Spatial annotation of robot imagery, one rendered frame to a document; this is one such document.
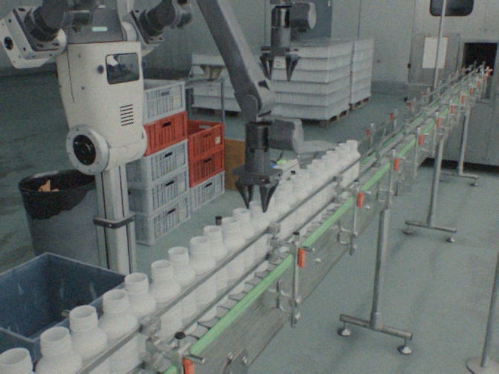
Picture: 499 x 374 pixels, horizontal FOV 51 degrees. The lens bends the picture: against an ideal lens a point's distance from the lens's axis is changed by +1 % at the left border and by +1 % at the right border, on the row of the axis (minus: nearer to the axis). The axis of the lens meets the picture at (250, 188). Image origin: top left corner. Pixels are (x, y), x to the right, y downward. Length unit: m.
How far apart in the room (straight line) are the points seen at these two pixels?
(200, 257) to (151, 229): 2.79
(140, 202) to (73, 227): 0.68
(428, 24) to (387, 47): 5.81
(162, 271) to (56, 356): 0.23
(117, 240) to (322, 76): 6.26
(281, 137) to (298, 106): 6.84
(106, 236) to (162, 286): 0.89
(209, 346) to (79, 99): 0.88
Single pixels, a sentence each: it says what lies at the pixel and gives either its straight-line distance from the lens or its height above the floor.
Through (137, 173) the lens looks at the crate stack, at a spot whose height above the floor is 0.54.
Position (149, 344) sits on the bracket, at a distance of 0.88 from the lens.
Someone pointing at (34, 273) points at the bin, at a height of 0.91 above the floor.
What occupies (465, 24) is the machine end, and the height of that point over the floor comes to 1.48.
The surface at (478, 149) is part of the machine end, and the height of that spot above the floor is 0.27.
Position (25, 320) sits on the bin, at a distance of 1.59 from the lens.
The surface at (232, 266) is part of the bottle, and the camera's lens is 1.12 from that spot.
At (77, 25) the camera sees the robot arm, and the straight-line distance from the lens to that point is 1.44.
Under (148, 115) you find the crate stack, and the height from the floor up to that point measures 0.94.
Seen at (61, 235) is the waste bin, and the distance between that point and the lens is 3.24.
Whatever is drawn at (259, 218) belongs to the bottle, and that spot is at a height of 1.13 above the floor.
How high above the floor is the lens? 1.58
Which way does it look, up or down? 18 degrees down
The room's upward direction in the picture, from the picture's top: straight up
